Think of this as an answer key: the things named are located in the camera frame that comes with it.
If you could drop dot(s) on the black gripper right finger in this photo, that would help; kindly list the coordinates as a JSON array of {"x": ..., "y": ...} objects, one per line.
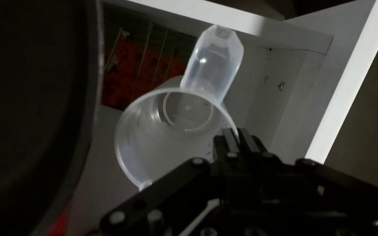
[{"x": 253, "y": 141}]

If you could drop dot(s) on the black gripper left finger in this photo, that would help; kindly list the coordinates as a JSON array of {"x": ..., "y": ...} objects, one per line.
[{"x": 226, "y": 139}]

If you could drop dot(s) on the white open drawer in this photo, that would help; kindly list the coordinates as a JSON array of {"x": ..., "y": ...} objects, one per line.
[{"x": 295, "y": 86}]

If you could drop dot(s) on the red tray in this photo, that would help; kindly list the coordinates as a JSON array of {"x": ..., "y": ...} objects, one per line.
[{"x": 128, "y": 82}]

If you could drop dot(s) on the dark frying pan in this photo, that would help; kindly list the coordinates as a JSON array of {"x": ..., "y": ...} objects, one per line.
[{"x": 32, "y": 108}]

